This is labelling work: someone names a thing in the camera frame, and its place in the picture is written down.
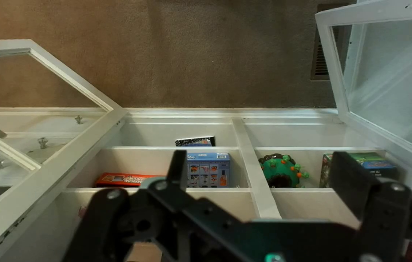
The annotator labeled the white glass cabinet door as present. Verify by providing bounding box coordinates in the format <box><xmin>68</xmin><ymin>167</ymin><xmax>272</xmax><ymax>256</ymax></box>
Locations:
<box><xmin>0</xmin><ymin>39</ymin><xmax>123</xmax><ymax>256</ymax></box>

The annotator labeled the red flat box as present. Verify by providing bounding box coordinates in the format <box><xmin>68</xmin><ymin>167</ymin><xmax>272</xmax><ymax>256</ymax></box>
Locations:
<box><xmin>94</xmin><ymin>173</ymin><xmax>151</xmax><ymax>187</ymax></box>

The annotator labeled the blue game box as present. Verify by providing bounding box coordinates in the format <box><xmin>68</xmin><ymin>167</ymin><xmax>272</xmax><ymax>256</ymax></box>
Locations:
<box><xmin>186</xmin><ymin>151</ymin><xmax>229</xmax><ymax>187</ymax></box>

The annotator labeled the white shelf cabinet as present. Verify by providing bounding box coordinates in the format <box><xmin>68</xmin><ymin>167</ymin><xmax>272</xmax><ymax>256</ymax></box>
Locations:
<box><xmin>0</xmin><ymin>109</ymin><xmax>412</xmax><ymax>262</ymax></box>

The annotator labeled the green spiky ball toy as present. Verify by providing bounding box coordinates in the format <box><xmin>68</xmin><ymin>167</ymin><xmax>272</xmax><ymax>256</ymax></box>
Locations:
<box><xmin>259</xmin><ymin>152</ymin><xmax>309</xmax><ymax>187</ymax></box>

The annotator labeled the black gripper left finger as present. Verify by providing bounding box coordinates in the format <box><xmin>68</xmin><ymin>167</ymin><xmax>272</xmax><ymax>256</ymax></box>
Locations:
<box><xmin>62</xmin><ymin>149</ymin><xmax>244</xmax><ymax>262</ymax></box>

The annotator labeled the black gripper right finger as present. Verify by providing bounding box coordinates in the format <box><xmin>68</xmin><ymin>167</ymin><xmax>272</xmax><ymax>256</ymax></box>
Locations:
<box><xmin>248</xmin><ymin>151</ymin><xmax>412</xmax><ymax>262</ymax></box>

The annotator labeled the green box on shelf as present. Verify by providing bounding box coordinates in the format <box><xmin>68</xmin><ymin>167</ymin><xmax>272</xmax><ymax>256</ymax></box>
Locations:
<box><xmin>318</xmin><ymin>151</ymin><xmax>398</xmax><ymax>187</ymax></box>

